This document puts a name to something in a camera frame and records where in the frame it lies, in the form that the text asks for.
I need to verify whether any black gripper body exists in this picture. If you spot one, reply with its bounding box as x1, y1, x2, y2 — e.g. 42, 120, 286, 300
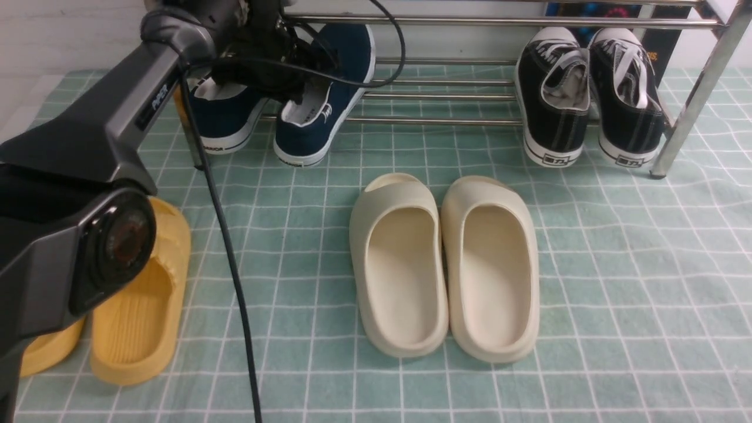
211, 1, 335, 104

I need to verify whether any navy canvas sneaker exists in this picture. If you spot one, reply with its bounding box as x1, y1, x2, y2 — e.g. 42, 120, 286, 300
274, 23, 376, 167
189, 76, 269, 155

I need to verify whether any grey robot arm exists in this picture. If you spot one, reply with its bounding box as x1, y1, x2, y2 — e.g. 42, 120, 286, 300
1, 1, 292, 422

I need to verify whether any dark box behind rack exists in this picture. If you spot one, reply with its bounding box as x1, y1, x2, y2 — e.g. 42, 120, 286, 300
545, 2, 692, 85

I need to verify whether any chrome metal shoe rack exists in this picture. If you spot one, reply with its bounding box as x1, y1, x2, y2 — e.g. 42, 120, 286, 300
173, 0, 752, 179

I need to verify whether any left cream foam slipper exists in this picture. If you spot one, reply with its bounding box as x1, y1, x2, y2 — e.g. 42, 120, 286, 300
348, 172, 449, 358

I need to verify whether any cream foam slipper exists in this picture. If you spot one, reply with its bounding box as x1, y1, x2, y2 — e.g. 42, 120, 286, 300
348, 172, 449, 358
441, 176, 540, 364

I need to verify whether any left black canvas sneaker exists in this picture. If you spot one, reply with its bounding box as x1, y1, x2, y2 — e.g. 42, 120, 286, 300
515, 27, 590, 168

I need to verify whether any black canvas sneaker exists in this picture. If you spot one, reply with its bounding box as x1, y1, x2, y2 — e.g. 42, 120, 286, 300
515, 27, 590, 168
587, 28, 665, 168

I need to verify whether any right cream foam slipper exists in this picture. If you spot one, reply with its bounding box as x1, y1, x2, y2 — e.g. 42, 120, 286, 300
441, 176, 540, 364

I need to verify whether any right yellow rubber slipper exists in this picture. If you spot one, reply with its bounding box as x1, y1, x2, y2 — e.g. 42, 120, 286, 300
90, 196, 192, 385

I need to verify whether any yellow rubber slipper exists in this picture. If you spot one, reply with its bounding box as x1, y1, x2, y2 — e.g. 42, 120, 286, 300
90, 196, 192, 385
21, 318, 85, 378

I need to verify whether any left yellow rubber slipper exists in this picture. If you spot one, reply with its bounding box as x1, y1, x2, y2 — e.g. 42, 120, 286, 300
21, 318, 85, 378

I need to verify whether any right black canvas sneaker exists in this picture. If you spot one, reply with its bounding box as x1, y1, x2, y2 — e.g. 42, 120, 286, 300
587, 28, 665, 168

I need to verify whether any green checkered floor cloth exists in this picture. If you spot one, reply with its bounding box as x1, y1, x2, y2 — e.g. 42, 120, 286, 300
15, 68, 751, 422

